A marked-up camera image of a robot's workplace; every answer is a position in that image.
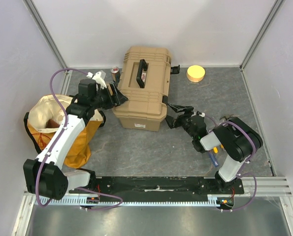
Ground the steel claw hammer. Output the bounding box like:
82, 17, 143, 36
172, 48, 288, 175
219, 114, 235, 121

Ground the blue red handle screwdriver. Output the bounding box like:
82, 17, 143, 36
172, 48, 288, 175
208, 151, 219, 167

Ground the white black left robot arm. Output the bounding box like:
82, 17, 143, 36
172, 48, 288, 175
23, 79, 128, 200

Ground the grey slotted cable duct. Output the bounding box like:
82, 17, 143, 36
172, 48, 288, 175
34, 195, 218, 206

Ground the yellow handle screwdriver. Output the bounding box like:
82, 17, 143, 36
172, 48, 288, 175
212, 147, 219, 154

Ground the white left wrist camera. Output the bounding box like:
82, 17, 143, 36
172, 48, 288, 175
86, 70, 107, 89

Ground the yellow canvas tote bag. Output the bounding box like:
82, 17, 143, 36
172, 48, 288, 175
27, 95, 104, 169

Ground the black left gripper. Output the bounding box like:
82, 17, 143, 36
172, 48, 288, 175
91, 83, 129, 110

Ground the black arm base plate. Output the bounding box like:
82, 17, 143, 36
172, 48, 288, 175
85, 177, 244, 196

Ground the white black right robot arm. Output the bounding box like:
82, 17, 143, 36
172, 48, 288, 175
165, 103, 263, 194

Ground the red silver drink can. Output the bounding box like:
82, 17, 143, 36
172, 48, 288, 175
110, 66, 121, 84

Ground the tan plastic toolbox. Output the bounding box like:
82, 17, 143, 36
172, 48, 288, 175
112, 46, 180, 131

